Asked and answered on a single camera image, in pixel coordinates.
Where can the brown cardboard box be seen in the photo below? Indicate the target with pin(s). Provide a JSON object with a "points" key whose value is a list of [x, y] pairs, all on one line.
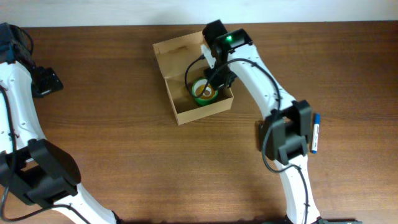
{"points": [[174, 57]]}

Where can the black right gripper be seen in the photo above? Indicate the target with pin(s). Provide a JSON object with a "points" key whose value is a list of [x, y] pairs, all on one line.
{"points": [[215, 80]]}

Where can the yellow tape roll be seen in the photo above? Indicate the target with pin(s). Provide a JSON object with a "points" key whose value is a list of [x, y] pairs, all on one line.
{"points": [[207, 93]]}

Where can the green tape roll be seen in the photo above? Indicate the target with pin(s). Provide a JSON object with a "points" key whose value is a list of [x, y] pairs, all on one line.
{"points": [[196, 84]]}

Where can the blue white marker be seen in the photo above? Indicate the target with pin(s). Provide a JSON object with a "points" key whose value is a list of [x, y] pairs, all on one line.
{"points": [[316, 128]]}

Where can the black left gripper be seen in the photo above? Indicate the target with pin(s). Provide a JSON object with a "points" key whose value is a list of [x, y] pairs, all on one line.
{"points": [[50, 81]]}

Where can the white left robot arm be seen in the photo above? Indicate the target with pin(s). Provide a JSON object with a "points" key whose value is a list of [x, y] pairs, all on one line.
{"points": [[37, 176]]}

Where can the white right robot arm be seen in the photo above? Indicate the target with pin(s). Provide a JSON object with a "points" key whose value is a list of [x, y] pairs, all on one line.
{"points": [[286, 130]]}

